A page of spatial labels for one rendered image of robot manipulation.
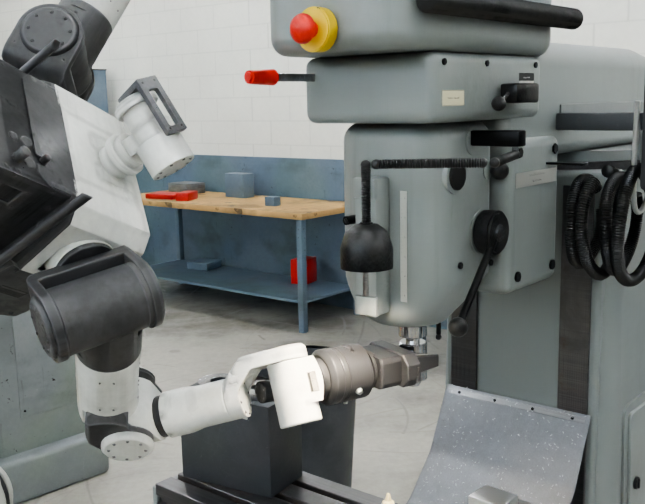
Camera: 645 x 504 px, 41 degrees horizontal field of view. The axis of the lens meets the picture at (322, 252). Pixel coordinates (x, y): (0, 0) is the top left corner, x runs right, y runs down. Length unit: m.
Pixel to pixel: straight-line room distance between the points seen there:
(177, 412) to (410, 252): 0.43
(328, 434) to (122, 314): 2.35
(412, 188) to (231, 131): 6.43
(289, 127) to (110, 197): 6.02
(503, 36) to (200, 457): 1.01
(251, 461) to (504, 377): 0.54
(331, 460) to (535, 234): 2.10
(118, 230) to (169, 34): 7.09
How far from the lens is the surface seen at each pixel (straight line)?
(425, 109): 1.23
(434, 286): 1.32
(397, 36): 1.16
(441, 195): 1.30
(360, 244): 1.14
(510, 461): 1.79
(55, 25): 1.35
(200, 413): 1.34
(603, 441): 1.78
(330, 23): 1.19
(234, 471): 1.77
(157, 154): 1.20
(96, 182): 1.21
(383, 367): 1.36
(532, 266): 1.52
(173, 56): 8.22
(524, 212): 1.47
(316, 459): 3.43
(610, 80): 1.81
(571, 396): 1.75
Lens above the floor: 1.67
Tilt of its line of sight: 10 degrees down
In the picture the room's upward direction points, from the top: 1 degrees counter-clockwise
